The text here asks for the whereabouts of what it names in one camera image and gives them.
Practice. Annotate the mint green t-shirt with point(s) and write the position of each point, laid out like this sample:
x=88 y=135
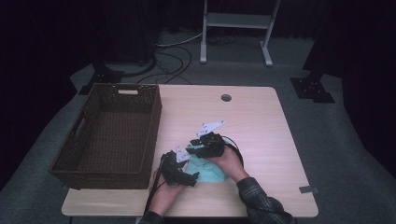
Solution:
x=208 y=174

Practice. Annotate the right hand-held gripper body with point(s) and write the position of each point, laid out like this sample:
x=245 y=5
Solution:
x=213 y=146

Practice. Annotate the grey tape piece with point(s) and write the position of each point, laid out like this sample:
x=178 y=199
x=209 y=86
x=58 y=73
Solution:
x=308 y=189

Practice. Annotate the person's right hand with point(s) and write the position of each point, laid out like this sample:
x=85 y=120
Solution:
x=230 y=163

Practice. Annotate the white metal stand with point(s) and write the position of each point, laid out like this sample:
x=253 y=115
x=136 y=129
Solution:
x=236 y=20

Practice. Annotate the brown woven basket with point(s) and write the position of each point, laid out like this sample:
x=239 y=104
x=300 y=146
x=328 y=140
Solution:
x=118 y=124

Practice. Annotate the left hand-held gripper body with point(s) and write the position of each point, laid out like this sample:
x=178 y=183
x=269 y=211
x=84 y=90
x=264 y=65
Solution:
x=172 y=168

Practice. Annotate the person's left hand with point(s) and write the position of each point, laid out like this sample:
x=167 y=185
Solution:
x=165 y=196

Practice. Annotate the black stand base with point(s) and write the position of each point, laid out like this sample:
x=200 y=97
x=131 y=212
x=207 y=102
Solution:
x=311 y=90
x=102 y=76

